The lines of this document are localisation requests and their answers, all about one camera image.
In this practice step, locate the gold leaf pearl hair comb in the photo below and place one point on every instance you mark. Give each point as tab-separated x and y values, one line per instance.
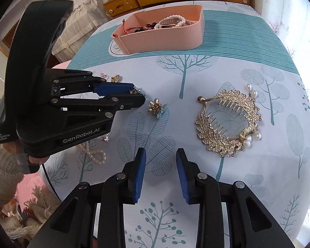
252	108

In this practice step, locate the tree print tablecloth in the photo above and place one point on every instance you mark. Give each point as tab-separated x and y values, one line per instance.
222	64

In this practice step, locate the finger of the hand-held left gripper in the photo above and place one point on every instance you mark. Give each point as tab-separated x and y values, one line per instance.
129	100
113	88

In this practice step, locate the white lace cloth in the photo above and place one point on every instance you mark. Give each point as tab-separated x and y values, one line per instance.
85	7

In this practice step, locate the small silver earring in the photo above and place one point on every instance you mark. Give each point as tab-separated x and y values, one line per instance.
136	91

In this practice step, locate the pearl strand on table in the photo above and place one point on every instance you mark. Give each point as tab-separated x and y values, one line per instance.
94	155

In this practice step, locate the pink jewelry box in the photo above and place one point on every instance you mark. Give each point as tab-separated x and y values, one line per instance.
165	37

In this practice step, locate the person's left forearm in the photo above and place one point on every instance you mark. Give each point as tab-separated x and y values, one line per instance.
2	183

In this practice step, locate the small pink crystal earring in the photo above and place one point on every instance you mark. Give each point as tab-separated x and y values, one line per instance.
106	138

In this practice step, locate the cream fringed cloth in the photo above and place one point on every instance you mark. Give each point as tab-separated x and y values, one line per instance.
41	206

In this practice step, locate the gold flower hair clip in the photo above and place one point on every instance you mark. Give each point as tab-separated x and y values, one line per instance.
156	107

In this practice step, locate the small gold earring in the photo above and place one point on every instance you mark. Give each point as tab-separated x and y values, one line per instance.
115	78

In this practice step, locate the white fabric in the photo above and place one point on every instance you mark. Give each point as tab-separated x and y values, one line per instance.
289	2

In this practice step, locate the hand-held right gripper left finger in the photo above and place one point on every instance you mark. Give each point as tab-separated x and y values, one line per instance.
140	175

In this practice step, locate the person's left hand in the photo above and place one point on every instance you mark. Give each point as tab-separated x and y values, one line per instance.
9	148

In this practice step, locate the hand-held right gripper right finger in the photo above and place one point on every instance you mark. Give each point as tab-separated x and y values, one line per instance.
183	176

